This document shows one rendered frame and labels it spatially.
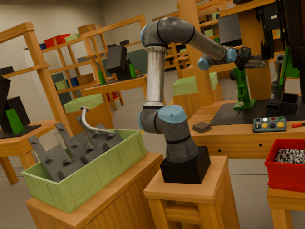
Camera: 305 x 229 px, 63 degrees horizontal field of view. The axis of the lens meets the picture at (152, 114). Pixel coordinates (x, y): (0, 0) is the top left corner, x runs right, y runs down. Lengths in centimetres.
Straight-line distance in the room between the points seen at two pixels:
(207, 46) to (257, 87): 74
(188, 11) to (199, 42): 74
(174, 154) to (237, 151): 45
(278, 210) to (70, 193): 93
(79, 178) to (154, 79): 62
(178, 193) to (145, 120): 36
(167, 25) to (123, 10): 1189
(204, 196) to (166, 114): 37
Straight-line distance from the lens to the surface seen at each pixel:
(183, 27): 118
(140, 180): 149
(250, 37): 187
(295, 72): 152
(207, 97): 203
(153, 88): 119
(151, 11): 1241
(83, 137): 168
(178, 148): 111
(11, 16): 959
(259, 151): 143
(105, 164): 144
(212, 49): 132
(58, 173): 155
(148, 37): 124
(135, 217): 153
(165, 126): 109
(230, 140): 143
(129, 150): 155
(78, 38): 687
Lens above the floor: 147
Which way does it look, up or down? 16 degrees down
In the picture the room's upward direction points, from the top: 15 degrees counter-clockwise
